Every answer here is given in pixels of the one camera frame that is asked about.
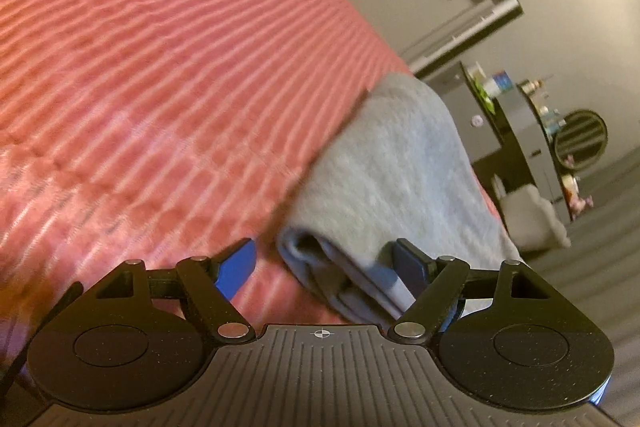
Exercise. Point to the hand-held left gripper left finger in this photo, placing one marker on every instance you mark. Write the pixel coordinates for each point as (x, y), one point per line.
(238, 269)

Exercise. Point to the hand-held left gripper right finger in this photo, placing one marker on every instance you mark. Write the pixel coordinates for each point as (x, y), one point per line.
(411, 268)

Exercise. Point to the grey towel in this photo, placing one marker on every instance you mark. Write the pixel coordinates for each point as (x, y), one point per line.
(390, 172)

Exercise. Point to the white bag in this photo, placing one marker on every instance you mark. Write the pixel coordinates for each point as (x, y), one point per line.
(532, 217)

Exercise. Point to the grey cabinet with items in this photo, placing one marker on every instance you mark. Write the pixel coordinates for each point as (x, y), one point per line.
(472, 127)

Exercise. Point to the black shelf unit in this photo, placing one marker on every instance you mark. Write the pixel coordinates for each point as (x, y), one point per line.
(520, 142)

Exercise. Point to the green packet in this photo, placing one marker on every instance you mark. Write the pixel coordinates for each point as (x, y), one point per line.
(484, 94)

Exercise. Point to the blue and white container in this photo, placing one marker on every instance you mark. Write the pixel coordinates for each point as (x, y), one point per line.
(500, 83)

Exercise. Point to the round striped mirror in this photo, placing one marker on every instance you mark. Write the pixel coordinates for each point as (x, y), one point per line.
(581, 138)

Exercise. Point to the red ribbed blanket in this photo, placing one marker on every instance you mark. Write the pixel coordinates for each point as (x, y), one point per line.
(150, 57)

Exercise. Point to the grey wall shelf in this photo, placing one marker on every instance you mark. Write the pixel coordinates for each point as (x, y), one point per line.
(465, 32)

